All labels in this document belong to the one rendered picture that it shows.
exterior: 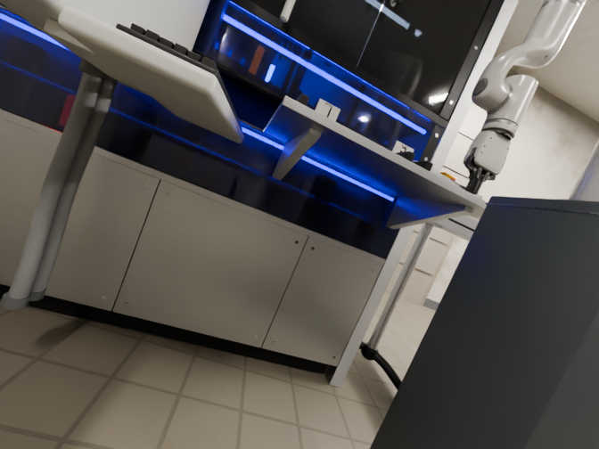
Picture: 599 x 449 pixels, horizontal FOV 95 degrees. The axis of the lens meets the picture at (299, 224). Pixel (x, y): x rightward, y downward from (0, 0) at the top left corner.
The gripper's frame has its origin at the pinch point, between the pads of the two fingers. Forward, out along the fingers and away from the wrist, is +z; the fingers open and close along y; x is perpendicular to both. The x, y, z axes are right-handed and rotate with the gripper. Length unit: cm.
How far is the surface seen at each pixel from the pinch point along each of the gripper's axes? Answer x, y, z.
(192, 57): 21, 74, 11
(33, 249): -10, 99, 58
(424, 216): -13.5, 0.4, 11.4
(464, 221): -44, -45, 0
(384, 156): 7.0, 33.0, 6.2
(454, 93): -32, -4, -40
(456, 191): 7.0, 10.7, 5.7
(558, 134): -228, -310, -201
